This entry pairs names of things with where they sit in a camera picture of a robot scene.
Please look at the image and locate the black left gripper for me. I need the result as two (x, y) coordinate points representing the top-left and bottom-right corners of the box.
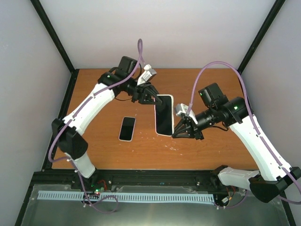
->
(126, 77), (164, 104)

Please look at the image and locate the light blue slotted cable duct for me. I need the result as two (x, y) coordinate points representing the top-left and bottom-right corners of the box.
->
(37, 191), (214, 205)

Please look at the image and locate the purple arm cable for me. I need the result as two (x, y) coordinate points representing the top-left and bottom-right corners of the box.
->
(48, 39), (143, 214)
(188, 61), (301, 210)

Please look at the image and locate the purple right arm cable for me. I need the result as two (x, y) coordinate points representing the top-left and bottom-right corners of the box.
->
(188, 61), (301, 210)

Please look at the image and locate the grey metal front plate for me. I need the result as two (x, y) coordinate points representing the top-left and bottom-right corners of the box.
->
(19, 185), (295, 226)

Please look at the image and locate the black right corner post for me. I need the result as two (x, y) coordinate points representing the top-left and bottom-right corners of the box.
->
(237, 0), (286, 74)

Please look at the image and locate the small black phone white case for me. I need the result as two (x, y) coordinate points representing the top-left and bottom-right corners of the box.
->
(119, 117), (136, 142)

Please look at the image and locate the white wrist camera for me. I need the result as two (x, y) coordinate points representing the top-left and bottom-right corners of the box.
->
(137, 64), (157, 85)
(175, 103), (198, 124)

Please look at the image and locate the black corner post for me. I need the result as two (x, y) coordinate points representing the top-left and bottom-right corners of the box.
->
(30, 0), (77, 73)
(237, 0), (286, 74)

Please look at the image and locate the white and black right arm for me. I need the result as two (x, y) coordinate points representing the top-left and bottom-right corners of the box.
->
(172, 83), (301, 203)

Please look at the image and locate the black left corner post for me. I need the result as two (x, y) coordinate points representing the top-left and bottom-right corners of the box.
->
(30, 0), (77, 73)

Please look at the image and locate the black aluminium frame rail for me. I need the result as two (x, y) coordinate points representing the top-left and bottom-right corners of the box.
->
(31, 169), (232, 193)

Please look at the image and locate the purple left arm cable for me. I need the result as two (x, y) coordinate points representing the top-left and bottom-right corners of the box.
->
(48, 39), (143, 214)

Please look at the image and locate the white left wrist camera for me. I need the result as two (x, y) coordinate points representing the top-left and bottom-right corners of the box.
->
(137, 64), (157, 85)

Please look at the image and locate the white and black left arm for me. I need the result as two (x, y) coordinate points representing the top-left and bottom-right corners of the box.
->
(50, 56), (163, 190)

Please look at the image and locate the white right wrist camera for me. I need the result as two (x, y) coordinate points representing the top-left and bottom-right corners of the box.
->
(175, 103), (198, 124)

